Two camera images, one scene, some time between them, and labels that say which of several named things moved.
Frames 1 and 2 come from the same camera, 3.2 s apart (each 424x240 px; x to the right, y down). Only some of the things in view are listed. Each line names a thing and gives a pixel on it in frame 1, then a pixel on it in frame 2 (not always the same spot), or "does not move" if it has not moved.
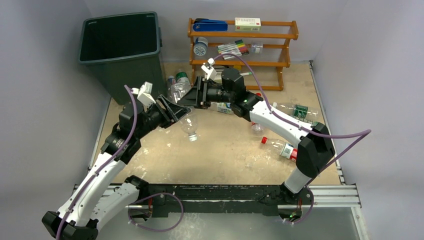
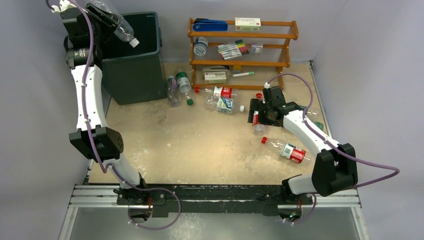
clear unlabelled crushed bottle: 189,124 → 123,31
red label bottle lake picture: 257,129 does not move
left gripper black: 170,113 → 110,21
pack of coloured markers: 237,47 does not move
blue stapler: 201,24 does not move
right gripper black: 200,93 → 261,112
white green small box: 247,24 does not move
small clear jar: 256,47 does not move
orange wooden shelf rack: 259,48 does not move
